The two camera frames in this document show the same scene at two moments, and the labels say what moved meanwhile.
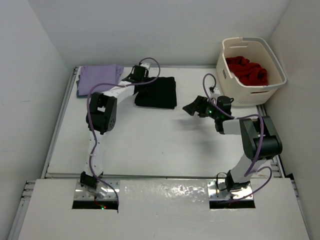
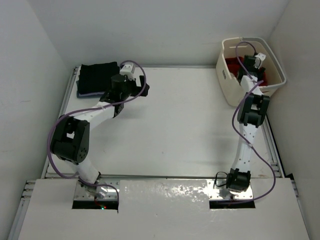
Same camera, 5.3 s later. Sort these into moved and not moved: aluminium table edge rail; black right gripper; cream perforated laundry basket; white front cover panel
Moved: black right gripper
Not moved: cream perforated laundry basket; aluminium table edge rail; white front cover panel
